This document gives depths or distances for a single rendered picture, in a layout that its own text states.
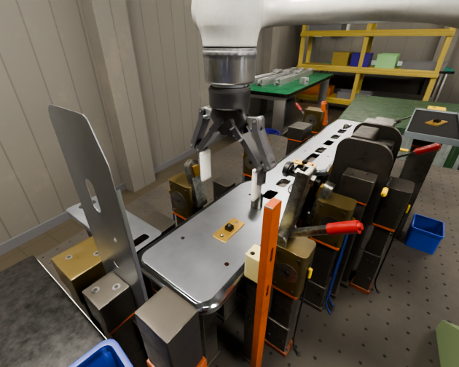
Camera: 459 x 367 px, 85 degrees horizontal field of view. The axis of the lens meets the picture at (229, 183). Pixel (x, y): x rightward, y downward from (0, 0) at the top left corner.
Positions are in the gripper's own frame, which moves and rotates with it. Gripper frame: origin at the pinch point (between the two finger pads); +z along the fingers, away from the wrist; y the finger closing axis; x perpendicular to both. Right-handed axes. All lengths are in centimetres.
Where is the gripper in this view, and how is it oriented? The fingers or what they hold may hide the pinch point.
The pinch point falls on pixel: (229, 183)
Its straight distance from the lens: 54.5
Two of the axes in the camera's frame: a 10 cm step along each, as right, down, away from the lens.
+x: -6.0, 4.0, -6.9
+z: 0.0, 8.7, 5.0
